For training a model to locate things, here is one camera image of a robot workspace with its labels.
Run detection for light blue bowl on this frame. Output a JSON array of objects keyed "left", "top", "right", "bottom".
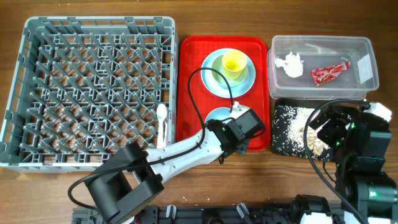
[{"left": 205, "top": 107, "right": 234, "bottom": 124}]

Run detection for rice and food scraps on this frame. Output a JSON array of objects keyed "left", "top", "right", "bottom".
[{"left": 272, "top": 105, "right": 314, "bottom": 158}]

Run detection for light blue plate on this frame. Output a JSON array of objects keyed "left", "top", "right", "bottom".
[{"left": 201, "top": 48, "right": 256, "bottom": 98}]

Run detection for red candy wrapper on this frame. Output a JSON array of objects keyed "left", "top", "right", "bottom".
[{"left": 310, "top": 61, "right": 351, "bottom": 86}]

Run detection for white napkin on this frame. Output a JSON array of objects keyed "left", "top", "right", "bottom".
[{"left": 274, "top": 52, "right": 303, "bottom": 78}]

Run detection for yellow plastic cup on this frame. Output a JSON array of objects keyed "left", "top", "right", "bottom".
[{"left": 221, "top": 50, "right": 247, "bottom": 80}]

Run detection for white plastic spoon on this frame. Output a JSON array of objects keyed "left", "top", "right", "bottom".
[{"left": 156, "top": 103, "right": 168, "bottom": 148}]

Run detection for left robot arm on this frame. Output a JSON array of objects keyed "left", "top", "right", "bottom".
[{"left": 85, "top": 109, "right": 266, "bottom": 223}]

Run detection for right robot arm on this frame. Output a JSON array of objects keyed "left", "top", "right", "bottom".
[{"left": 304, "top": 103, "right": 397, "bottom": 223}]

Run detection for grey dishwasher rack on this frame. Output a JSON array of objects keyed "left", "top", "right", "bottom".
[{"left": 1, "top": 16, "right": 179, "bottom": 173}]

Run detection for black plastic tray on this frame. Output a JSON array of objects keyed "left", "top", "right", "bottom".
[{"left": 272, "top": 98, "right": 334, "bottom": 162}]

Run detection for red plastic tray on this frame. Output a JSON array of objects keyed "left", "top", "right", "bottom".
[{"left": 176, "top": 35, "right": 271, "bottom": 152}]

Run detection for clear plastic bin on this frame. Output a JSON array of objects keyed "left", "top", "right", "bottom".
[{"left": 268, "top": 35, "right": 379, "bottom": 100}]

